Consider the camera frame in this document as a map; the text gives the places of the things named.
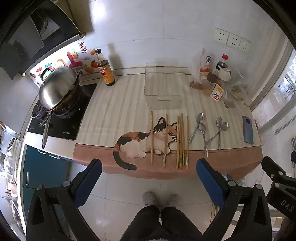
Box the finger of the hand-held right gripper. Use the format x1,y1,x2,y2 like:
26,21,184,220
261,156,296,184

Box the white wall socket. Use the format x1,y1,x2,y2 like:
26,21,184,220
226,33,242,48
238,38,252,52
213,28,229,43

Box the round-bowl metal spoon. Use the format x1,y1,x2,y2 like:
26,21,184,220
206,122,229,146
199,123,208,158

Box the blue kitchen cabinet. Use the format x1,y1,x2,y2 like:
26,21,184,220
22,145,71,223

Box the colourful wall sticker sheet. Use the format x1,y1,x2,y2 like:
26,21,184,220
28,49,100,88

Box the blue smartphone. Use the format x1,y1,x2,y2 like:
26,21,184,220
242,115,254,144

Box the row of wooden chopsticks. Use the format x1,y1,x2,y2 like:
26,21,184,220
150,111,189,170

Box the steel wok lid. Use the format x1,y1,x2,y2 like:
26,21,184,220
39,66,80,110

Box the person's legs in dark pants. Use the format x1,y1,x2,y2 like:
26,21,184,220
120,205,201,241

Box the window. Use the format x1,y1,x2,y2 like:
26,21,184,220
252,44,296,151

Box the oval-bowl metal spoon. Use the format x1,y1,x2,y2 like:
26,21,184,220
216,116,222,151
188,112,205,144

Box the spice jar with brown lid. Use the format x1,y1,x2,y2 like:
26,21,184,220
206,73,219,93

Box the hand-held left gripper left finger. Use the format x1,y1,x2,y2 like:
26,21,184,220
26,159,102,241

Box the wok with long handle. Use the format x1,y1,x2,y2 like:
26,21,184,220
38,79,85,150

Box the grey slipper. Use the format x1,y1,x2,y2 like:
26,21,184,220
165,194,179,208
143,192,160,207

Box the black range hood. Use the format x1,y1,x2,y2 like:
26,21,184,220
0,0,86,78

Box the dark bottle with red cap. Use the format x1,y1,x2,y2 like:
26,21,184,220
216,54,232,79

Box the yellow seasoning box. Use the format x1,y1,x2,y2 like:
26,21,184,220
210,84,224,102

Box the white printed plastic bag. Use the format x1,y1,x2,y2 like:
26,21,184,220
190,49,213,88

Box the cat printed table mat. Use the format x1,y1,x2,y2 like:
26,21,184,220
73,67,263,180

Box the clear plastic container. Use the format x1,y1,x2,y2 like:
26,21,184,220
144,62,182,109

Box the white cup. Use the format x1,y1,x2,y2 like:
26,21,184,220
218,68,232,81

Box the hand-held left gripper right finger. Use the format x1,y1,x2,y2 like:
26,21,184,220
196,159,273,241

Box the metal dish rack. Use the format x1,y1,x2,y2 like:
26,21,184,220
0,125,23,209

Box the black gas stove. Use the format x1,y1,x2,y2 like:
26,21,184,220
27,83,97,141

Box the dark soy sauce bottle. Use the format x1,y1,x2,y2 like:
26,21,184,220
95,49,115,87

